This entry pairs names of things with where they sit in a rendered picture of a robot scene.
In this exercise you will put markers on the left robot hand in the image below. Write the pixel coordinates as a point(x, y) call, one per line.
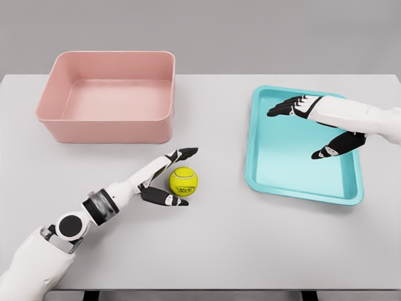
point(156, 166)

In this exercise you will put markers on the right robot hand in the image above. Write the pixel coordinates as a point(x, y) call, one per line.
point(332, 116)

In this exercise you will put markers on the yellow tennis ball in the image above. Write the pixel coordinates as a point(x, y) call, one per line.
point(183, 182)

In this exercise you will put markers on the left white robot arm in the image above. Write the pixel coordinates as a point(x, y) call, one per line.
point(62, 229)

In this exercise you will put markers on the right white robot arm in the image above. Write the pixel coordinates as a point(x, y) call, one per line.
point(388, 123)

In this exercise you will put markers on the blue plastic tray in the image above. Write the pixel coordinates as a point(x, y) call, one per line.
point(300, 147)

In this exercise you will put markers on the pink plastic basket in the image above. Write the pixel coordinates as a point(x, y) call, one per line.
point(109, 97)

